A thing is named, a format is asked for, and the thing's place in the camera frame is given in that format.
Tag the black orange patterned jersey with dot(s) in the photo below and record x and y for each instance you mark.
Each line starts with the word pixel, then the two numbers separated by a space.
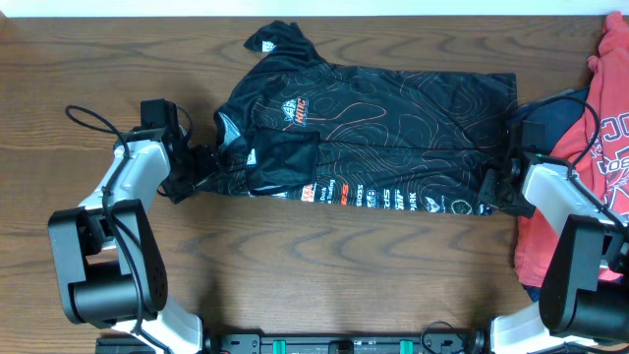
pixel 302 128

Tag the red printed t-shirt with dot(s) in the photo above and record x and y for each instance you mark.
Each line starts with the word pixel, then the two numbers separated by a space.
pixel 605 169

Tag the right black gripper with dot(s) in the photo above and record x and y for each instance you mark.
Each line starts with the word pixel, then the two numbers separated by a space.
pixel 526 209

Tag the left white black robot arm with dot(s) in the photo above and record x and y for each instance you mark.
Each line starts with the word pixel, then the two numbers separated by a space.
pixel 109 270

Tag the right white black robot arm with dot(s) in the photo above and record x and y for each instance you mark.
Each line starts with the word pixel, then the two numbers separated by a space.
pixel 576 310

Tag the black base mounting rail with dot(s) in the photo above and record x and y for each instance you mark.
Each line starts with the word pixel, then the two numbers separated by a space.
pixel 432 342

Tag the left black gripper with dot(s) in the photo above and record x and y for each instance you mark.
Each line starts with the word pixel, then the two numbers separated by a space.
pixel 209 161

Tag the navy blue folded garment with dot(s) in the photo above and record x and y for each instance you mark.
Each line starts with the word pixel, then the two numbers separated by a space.
pixel 555 123

